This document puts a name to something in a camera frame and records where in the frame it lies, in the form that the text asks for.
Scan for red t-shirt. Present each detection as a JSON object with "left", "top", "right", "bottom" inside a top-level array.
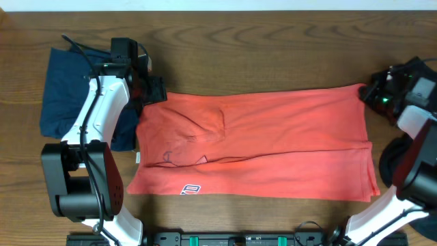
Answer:
[{"left": 127, "top": 85, "right": 380, "bottom": 202}]

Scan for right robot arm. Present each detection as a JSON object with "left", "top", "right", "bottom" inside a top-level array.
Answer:
[{"left": 332, "top": 67, "right": 436, "bottom": 245}]

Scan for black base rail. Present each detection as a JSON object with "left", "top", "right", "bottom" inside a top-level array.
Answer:
[{"left": 66, "top": 228, "right": 409, "bottom": 246}]

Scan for black garment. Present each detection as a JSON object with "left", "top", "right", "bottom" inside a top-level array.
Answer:
[{"left": 370, "top": 56, "right": 437, "bottom": 240}]

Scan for folded navy blue pants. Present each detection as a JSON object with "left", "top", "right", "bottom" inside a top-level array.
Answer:
[{"left": 40, "top": 48, "right": 139, "bottom": 152}]

